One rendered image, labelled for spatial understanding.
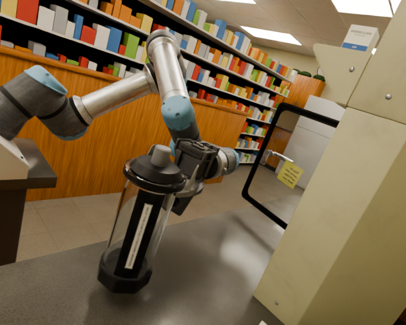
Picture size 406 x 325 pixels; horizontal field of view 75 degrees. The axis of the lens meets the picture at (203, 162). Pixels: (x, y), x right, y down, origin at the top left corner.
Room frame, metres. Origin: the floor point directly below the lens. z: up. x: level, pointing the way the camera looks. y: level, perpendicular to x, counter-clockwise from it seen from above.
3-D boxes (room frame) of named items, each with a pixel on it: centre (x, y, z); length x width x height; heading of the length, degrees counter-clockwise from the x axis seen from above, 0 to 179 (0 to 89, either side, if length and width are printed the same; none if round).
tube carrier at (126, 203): (0.42, 0.07, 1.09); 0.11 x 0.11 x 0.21
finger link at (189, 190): (0.45, 0.01, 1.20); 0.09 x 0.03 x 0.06; 1
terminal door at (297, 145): (0.90, -0.29, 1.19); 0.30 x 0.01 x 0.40; 43
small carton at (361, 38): (0.63, -0.22, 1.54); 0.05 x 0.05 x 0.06; 56
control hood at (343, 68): (0.69, -0.27, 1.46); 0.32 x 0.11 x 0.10; 142
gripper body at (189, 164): (0.55, 0.01, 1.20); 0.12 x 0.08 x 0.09; 157
